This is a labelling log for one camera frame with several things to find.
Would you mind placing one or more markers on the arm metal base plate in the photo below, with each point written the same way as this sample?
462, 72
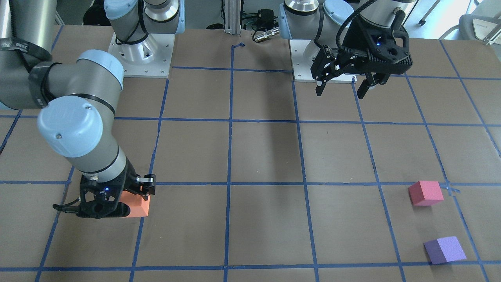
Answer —
148, 59
302, 53

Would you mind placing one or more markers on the orange foam block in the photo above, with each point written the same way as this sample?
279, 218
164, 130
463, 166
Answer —
138, 206

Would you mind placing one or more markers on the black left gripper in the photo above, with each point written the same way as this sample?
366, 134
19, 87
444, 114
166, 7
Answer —
357, 46

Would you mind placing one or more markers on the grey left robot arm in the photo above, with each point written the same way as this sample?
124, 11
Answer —
326, 22

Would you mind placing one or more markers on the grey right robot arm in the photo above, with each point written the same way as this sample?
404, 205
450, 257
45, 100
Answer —
78, 102

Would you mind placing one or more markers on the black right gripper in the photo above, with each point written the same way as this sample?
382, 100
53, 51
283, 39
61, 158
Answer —
130, 177

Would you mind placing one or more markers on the aluminium frame post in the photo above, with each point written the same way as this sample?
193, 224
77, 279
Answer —
232, 16

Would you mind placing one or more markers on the red foam block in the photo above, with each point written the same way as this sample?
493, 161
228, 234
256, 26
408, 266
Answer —
425, 193

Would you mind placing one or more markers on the purple foam block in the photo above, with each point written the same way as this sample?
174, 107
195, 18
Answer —
444, 250

